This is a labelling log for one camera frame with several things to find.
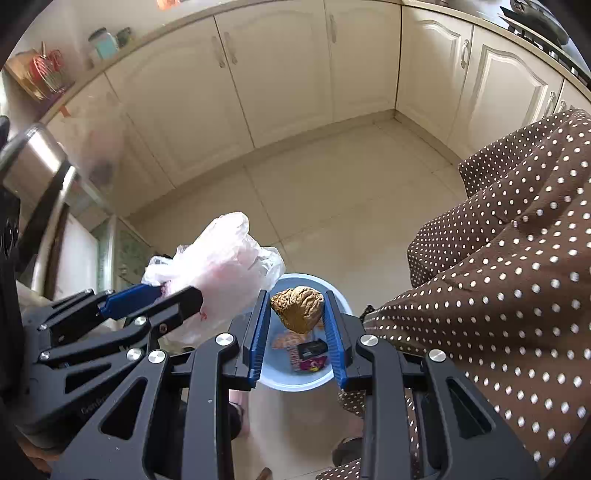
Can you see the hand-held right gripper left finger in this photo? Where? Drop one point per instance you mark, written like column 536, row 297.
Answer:
column 257, row 344

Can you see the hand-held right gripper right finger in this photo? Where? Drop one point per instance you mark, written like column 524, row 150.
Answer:
column 335, row 344

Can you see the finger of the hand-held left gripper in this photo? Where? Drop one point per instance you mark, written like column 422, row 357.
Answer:
column 129, row 296
column 178, row 304

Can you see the blue plastic waste bin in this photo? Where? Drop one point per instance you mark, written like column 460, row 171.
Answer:
column 281, row 374

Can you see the gold foil bag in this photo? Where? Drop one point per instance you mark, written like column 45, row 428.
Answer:
column 298, row 309

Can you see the translucent white plastic bag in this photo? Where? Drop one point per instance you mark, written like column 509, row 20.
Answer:
column 221, row 267

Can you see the black wrapper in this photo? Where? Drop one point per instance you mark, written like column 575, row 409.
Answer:
column 311, row 349

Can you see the orange peel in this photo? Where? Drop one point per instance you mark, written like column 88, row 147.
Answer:
column 284, row 340

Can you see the person's left foot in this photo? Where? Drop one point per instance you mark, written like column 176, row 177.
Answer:
column 241, row 410

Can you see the person's foot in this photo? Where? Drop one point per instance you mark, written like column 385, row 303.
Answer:
column 347, row 451
column 241, row 410

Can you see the person's right foot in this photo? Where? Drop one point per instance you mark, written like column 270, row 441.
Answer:
column 347, row 451

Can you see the silver rice cooker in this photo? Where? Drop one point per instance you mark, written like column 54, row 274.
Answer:
column 37, row 159

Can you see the brown polka dot tablecloth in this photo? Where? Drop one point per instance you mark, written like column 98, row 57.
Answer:
column 508, row 300

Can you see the red utensil rack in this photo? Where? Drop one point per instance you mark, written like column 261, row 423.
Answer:
column 44, row 71

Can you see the glass jar teal label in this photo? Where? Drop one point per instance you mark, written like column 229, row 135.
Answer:
column 104, row 45

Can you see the cream lower kitchen cabinets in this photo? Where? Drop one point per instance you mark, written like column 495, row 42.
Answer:
column 277, row 69

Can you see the small dark jar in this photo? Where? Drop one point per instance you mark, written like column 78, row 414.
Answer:
column 123, row 37

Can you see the black built-in gas hob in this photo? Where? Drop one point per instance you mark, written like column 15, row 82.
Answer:
column 561, row 53

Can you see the black wok with lid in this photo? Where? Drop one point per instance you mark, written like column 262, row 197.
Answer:
column 535, row 14

